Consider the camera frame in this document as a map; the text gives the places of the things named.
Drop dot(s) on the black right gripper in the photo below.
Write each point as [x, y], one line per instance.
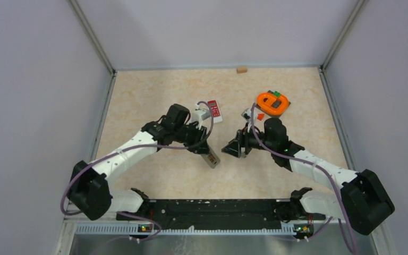
[241, 140]

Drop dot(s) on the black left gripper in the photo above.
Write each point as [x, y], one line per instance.
[200, 144]

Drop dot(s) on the grey remote control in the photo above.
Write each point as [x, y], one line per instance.
[211, 158]

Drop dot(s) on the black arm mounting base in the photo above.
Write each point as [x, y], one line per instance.
[223, 214]

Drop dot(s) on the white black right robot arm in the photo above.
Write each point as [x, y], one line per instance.
[359, 198]

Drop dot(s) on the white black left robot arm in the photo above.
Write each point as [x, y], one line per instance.
[89, 190]

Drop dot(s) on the red white remote control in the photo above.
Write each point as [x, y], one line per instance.
[215, 110]

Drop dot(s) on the red wedge block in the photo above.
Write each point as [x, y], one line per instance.
[260, 116]

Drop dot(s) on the small wooden block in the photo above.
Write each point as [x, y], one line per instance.
[241, 69]

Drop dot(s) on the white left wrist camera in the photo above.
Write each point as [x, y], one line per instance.
[199, 115]

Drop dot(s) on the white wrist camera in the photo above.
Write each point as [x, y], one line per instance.
[246, 115]
[199, 115]

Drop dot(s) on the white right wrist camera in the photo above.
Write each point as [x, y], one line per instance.
[246, 115]

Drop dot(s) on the white cable duct strip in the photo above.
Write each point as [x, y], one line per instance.
[141, 229]

